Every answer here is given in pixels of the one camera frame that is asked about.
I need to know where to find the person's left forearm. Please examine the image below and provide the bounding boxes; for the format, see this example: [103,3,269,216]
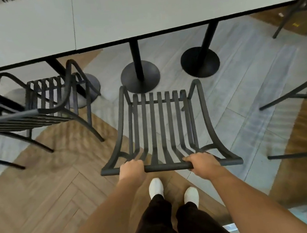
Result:
[52,174,154,233]

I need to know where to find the person's right forearm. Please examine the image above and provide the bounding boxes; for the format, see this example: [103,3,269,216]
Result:
[208,159,307,233]

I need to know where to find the white shoe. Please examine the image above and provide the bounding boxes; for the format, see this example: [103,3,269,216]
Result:
[148,177,165,200]
[183,186,201,210]

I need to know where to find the white left shoe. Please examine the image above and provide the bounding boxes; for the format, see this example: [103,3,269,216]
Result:
[148,177,165,200]

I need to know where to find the person's right hand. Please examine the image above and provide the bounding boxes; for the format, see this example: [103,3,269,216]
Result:
[182,150,225,184]

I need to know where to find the white right shoe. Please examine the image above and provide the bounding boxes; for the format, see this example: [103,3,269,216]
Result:
[183,186,201,210]

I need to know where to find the person's left hand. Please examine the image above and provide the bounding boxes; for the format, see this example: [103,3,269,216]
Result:
[117,158,146,182]

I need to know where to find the black trousers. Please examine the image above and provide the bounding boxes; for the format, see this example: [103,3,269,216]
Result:
[123,186,239,233]

